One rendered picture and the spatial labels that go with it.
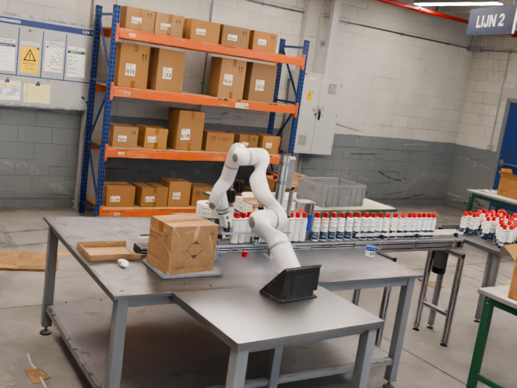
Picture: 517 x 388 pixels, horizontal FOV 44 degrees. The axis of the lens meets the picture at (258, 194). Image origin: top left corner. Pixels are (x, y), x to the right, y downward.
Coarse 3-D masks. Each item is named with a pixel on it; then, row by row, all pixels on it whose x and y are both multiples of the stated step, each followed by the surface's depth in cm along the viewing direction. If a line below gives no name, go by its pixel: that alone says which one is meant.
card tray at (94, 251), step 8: (80, 248) 367; (88, 248) 375; (96, 248) 377; (104, 248) 379; (112, 248) 382; (120, 248) 384; (88, 256) 353; (96, 256) 354; (104, 256) 356; (112, 256) 359; (120, 256) 361; (128, 256) 364; (136, 256) 366
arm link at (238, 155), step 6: (234, 144) 379; (240, 144) 375; (228, 150) 382; (234, 150) 364; (240, 150) 362; (246, 150) 363; (228, 156) 381; (234, 156) 362; (240, 156) 360; (246, 156) 361; (228, 162) 382; (234, 162) 365; (240, 162) 362; (246, 162) 363; (234, 168) 384
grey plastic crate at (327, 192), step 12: (300, 180) 634; (312, 180) 650; (324, 180) 660; (336, 180) 671; (348, 180) 663; (300, 192) 634; (312, 192) 620; (324, 192) 609; (336, 192) 619; (348, 192) 629; (360, 192) 640; (324, 204) 612; (336, 204) 623; (348, 204) 633; (360, 204) 644
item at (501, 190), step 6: (504, 174) 875; (510, 174) 864; (504, 180) 880; (510, 180) 872; (516, 180) 862; (504, 186) 880; (510, 186) 872; (516, 186) 863; (498, 192) 888; (504, 192) 880; (510, 192) 871; (516, 192) 863; (510, 198) 871; (516, 198) 863
